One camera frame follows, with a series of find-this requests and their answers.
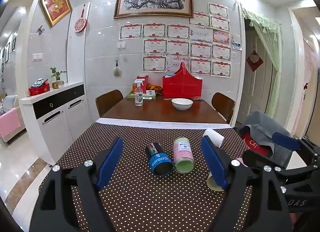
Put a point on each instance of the white cup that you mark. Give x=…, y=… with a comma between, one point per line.
x=212, y=135

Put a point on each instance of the pink cloth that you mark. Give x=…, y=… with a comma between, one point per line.
x=8, y=124

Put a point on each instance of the brown polka-dot tablecloth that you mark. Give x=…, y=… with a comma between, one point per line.
x=140, y=197

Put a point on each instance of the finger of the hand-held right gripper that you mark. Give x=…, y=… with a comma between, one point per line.
x=257, y=158
x=285, y=140

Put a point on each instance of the small wall switch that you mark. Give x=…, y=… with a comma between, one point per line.
x=121, y=45

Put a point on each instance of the red basket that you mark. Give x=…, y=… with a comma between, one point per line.
x=181, y=87

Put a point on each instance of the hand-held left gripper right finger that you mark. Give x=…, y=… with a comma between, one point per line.
x=213, y=163

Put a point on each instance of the white sideboard cabinet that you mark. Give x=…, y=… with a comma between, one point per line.
x=57, y=122

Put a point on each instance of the blue and black cup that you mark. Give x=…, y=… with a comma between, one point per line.
x=158, y=159

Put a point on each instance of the butterfly wall decoration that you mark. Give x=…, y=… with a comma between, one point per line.
x=40, y=29

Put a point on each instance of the green tray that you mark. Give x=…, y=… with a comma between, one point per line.
x=131, y=95

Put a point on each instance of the white door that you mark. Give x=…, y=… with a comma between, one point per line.
x=252, y=92

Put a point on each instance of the black white patterned item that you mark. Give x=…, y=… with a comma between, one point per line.
x=41, y=82

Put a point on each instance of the pink round fan ornament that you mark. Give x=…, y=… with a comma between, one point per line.
x=80, y=24

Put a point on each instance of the red box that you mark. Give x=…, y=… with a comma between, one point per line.
x=143, y=79

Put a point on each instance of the double wall switch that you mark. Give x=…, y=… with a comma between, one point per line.
x=37, y=57

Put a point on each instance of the gold framed red picture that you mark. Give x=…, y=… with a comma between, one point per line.
x=56, y=6

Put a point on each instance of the green curtain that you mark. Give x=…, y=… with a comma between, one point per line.
x=268, y=47

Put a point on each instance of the pink and green cup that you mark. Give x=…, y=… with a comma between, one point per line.
x=183, y=154

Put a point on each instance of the hanging brush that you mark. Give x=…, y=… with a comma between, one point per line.
x=117, y=71

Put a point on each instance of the potted green plant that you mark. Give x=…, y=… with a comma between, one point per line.
x=57, y=77

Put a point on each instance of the orange snack packets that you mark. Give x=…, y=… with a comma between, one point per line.
x=155, y=87

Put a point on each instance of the red tin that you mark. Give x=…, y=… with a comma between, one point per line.
x=38, y=91

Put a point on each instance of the wall of award certificates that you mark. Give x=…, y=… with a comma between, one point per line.
x=177, y=47

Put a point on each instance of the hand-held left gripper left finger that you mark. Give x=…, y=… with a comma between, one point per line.
x=110, y=163

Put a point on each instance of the small photo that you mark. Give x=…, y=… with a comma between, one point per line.
x=236, y=46

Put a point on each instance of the red diamond door decoration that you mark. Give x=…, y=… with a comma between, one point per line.
x=254, y=61

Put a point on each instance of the grey and red jacket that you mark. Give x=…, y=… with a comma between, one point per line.
x=265, y=127

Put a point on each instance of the brown wooden chair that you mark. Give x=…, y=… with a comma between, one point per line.
x=108, y=102
x=222, y=105

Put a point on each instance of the white bowl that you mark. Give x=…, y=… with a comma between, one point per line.
x=182, y=103

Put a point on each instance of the sofa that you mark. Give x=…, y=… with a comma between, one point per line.
x=10, y=104

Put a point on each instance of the clear spray bottle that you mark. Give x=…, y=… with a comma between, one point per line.
x=139, y=95

